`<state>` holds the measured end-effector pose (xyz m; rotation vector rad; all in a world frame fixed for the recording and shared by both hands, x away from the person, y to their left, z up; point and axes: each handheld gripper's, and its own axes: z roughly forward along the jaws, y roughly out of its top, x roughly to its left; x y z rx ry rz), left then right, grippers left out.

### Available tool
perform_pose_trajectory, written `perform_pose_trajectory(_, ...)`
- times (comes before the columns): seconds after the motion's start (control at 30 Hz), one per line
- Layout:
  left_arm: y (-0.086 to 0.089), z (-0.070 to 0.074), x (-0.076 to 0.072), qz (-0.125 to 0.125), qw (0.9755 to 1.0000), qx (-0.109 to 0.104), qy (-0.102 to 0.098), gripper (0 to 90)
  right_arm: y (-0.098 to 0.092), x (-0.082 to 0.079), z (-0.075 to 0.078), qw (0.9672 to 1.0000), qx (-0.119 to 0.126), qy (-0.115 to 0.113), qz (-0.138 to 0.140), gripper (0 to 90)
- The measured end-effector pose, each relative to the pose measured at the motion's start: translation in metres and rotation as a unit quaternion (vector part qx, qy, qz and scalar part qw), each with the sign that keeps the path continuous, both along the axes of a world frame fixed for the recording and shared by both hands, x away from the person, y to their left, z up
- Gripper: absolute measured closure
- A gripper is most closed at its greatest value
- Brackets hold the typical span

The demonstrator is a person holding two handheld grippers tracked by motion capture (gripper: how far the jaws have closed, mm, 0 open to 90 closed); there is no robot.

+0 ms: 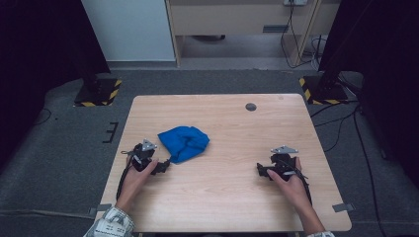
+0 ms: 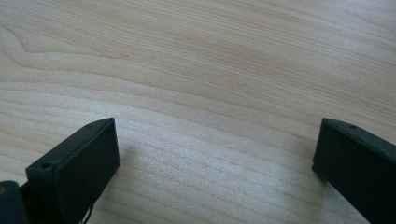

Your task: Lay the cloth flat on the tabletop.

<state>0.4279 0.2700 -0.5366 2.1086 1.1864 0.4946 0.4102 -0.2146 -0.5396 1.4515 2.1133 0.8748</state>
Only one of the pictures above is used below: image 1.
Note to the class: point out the black stand base striped edge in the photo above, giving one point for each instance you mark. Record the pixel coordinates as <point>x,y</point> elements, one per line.
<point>99,94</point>
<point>324,93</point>

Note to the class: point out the person's left hand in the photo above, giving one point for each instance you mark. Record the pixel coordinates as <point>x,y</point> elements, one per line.
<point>135,183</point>

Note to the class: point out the white power strip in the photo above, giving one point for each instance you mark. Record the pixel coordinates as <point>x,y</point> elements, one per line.
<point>295,2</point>

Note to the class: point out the grey tape strip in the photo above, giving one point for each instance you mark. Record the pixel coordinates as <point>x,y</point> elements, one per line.
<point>102,208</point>
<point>343,207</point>

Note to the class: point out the person's right hand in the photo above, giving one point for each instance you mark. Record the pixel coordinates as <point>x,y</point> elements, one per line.
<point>290,191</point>

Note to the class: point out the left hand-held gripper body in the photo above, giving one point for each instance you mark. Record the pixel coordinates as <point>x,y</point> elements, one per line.
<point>142,157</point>

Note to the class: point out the blue cloth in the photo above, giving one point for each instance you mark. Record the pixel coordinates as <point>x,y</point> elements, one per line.
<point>183,143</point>

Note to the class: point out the white panel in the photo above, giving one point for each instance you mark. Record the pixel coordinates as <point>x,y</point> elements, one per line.
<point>128,29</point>

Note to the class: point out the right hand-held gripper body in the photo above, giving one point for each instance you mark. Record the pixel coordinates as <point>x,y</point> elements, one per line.
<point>282,162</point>

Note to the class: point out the light wooden desk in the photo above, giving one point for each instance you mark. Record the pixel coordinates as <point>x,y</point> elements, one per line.
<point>230,19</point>

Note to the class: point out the grey round table grommet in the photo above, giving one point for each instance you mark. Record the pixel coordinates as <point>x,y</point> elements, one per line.
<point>251,107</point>

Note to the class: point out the black curtain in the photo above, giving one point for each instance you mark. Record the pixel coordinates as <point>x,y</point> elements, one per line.
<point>385,65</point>
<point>39,59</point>

